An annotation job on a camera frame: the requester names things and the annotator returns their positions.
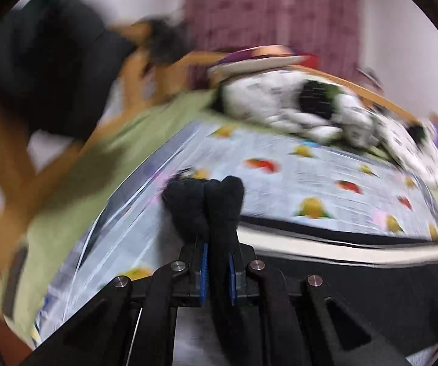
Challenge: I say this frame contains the black pants with white waistband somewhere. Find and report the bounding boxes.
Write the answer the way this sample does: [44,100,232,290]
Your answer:
[161,175,438,366]

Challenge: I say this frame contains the dark grey jacket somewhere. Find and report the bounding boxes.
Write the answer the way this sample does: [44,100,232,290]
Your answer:
[143,17,193,65]

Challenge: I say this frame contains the purple patchwork pillow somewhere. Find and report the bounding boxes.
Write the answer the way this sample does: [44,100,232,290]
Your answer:
[207,46,311,81]

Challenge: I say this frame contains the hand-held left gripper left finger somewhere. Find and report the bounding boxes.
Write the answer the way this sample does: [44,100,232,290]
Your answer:
[21,242,209,366]

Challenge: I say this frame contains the green bed sheet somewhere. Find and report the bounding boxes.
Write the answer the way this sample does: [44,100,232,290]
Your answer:
[0,91,438,347]

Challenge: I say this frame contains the black jacket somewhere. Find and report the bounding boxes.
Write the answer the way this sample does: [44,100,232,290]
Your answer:
[0,0,136,142]

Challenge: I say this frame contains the white floral quilt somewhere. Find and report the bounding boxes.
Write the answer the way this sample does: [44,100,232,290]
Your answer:
[219,72,438,187]

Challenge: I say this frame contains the fruit printed plastic tablecloth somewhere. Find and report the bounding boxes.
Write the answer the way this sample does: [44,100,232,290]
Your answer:
[32,120,438,351]

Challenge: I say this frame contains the maroon flowered curtain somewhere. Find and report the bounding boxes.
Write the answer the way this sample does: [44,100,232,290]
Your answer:
[185,0,361,88]

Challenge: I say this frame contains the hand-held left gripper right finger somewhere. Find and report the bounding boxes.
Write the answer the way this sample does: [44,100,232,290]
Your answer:
[228,244,414,366]

